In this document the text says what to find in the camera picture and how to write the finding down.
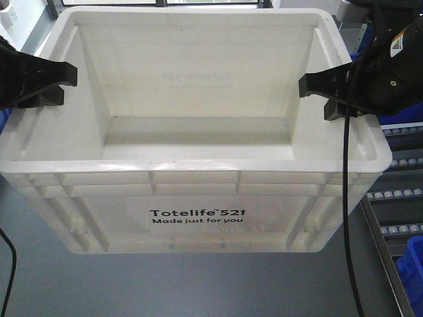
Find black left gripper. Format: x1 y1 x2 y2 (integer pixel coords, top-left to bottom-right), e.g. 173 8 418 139
1 37 77 110

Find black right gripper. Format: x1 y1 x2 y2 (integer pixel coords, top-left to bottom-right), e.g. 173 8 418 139
298 19 422 120

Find white plastic tote bin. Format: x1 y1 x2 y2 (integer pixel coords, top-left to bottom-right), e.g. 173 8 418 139
0 6 393 254

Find right side blue bin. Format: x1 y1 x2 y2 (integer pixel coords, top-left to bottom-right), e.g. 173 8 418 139
396 236 422 316

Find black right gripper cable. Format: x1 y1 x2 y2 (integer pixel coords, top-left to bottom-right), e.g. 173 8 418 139
341 32 384 317

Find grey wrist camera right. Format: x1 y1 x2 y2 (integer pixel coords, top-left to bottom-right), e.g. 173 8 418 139
336 0 369 23

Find steel shelf frame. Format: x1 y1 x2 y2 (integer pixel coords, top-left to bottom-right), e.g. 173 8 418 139
362 122 422 316

